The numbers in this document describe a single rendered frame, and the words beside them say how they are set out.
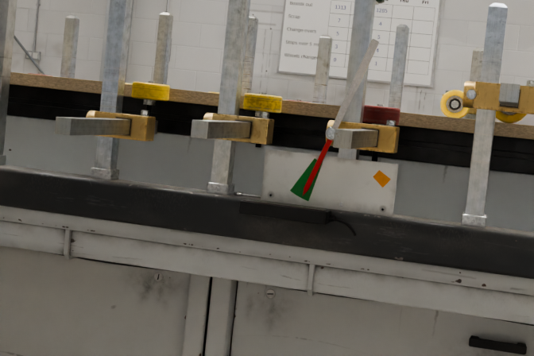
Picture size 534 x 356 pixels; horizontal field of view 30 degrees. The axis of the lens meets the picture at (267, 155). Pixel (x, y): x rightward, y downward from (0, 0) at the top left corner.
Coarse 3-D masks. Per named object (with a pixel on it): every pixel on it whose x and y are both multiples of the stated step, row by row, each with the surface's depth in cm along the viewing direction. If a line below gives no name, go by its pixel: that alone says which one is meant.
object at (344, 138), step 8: (336, 136) 160; (344, 136) 160; (352, 136) 160; (360, 136) 168; (368, 136) 177; (376, 136) 187; (336, 144) 160; (344, 144) 160; (352, 144) 160; (360, 144) 169; (368, 144) 178; (376, 144) 189
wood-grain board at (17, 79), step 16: (16, 80) 226; (32, 80) 225; (48, 80) 224; (64, 80) 223; (80, 80) 223; (128, 96) 220; (176, 96) 217; (192, 96) 216; (208, 96) 216; (288, 112) 211; (304, 112) 211; (320, 112) 210; (336, 112) 209; (400, 112) 206; (432, 128) 204; (448, 128) 203; (464, 128) 203; (496, 128) 201; (512, 128) 200; (528, 128) 200
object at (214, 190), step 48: (0, 192) 207; (48, 192) 204; (96, 192) 202; (144, 192) 199; (192, 192) 197; (288, 240) 192; (336, 240) 190; (384, 240) 188; (432, 240) 186; (480, 240) 184; (528, 240) 182
